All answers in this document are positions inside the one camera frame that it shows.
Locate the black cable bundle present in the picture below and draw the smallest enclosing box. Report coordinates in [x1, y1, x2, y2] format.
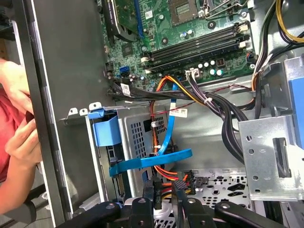
[106, 68, 249, 165]

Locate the person's left hand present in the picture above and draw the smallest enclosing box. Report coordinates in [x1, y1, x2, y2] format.
[0, 59, 34, 114]

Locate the person's right hand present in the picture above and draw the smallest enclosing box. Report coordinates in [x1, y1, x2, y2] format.
[4, 118, 44, 165]

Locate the CPU socket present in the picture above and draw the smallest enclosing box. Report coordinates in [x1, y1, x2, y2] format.
[169, 0, 200, 27]

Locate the black RAM slot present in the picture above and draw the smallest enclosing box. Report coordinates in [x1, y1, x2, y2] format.
[140, 20, 250, 64]
[143, 42, 252, 75]
[141, 27, 250, 68]
[142, 35, 251, 72]

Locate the blue flat data wire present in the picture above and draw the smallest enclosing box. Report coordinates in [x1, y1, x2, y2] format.
[108, 82, 193, 178]

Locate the black graphics card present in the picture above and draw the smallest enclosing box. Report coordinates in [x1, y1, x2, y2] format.
[102, 0, 141, 44]

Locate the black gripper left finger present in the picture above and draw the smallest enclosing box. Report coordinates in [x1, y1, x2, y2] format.
[56, 180, 155, 228]

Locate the green motherboard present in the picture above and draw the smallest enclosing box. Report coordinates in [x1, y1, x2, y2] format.
[102, 0, 260, 89]

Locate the silver drive cage blue latch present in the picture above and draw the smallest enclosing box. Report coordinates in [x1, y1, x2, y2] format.
[238, 56, 304, 203]

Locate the silver disk bay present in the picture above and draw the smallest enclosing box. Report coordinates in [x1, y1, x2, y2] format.
[59, 101, 177, 208]

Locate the black open PC case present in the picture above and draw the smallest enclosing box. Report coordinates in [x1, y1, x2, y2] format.
[13, 0, 304, 228]

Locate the blue expansion slot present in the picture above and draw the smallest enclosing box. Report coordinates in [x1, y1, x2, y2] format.
[133, 0, 145, 39]

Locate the yellow black power wire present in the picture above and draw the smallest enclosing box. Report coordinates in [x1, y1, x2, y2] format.
[251, 0, 304, 79]

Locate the metal locking lever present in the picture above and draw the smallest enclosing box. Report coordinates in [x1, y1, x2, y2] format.
[203, 0, 253, 19]

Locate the orange red disk power wire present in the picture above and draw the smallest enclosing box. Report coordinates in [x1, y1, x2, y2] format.
[149, 75, 198, 210]

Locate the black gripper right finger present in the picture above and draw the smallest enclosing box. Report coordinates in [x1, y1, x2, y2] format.
[172, 180, 286, 228]

